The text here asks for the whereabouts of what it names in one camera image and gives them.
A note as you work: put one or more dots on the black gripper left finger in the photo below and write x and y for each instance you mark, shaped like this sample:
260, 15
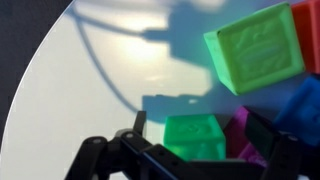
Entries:
140, 121

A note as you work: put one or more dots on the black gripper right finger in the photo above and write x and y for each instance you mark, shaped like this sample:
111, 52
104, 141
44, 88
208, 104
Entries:
263, 135

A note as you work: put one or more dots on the green embossed block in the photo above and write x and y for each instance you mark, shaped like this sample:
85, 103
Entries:
195, 136

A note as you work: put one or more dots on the pink embossed block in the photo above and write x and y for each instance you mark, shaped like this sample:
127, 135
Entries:
236, 133

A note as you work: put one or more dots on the blue embossed block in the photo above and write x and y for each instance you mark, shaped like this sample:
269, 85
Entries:
303, 110

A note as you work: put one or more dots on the yellow-green embossed block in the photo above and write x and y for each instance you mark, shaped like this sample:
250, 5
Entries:
256, 50

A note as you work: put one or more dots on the orange embossed block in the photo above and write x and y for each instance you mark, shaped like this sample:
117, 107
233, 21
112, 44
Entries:
310, 33

